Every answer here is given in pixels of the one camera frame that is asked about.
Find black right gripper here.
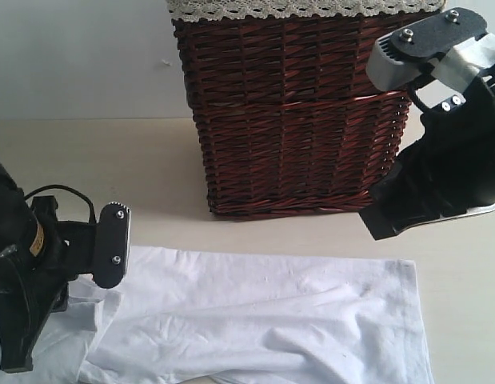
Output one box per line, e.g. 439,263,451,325
359,79,495,240

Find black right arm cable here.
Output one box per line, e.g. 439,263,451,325
406,83,436,113

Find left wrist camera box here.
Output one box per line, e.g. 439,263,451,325
91,202,131,289

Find white lace crochet cloth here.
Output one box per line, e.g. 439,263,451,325
166,0,447,22

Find white t-shirt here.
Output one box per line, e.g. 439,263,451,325
0,245,435,384

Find dark brown wicker basket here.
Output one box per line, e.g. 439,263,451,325
173,11,426,219

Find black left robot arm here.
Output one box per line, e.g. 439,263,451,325
0,163,97,374

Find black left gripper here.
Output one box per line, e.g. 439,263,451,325
0,196,97,374

